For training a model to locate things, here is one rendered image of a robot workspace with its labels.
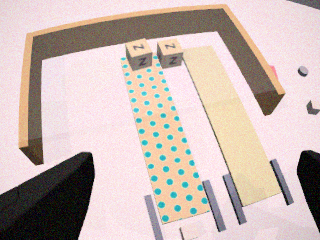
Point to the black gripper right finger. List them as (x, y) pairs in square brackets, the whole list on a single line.
[(308, 171)]

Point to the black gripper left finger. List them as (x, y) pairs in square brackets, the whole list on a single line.
[(52, 205)]

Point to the beige strip with teal polka dots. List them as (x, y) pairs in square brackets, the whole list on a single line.
[(175, 182)]

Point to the beige flat strip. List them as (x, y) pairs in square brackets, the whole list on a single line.
[(243, 153)]

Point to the tan u-shaped wall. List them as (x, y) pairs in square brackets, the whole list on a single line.
[(122, 66)]

